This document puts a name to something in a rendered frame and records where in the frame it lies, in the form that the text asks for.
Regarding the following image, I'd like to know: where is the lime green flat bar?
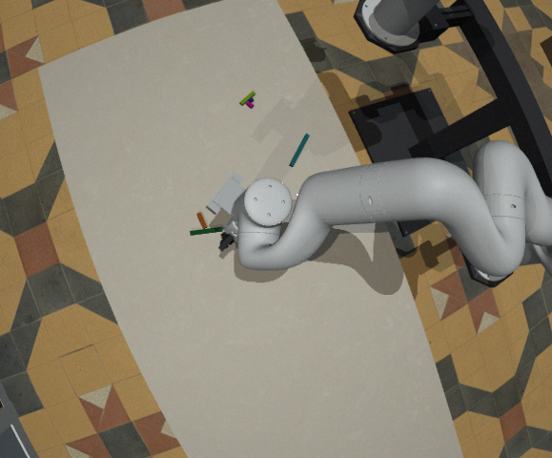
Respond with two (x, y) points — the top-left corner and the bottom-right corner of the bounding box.
(239, 91), (256, 106)

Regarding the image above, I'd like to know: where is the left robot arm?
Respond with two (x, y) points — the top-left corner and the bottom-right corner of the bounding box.
(206, 140), (552, 281)

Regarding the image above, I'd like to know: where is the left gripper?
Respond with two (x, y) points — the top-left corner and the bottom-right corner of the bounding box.
(218, 219), (238, 251)

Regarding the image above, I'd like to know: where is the orange rod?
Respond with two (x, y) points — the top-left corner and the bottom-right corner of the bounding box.
(197, 212), (207, 229)

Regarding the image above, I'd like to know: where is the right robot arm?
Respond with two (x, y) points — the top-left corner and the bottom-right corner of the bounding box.
(361, 0), (439, 47)

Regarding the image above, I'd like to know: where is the dark green rod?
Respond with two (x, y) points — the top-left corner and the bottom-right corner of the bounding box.
(190, 227), (222, 235)

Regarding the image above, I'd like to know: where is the dark teal rod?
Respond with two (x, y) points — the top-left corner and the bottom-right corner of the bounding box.
(289, 134), (309, 167)

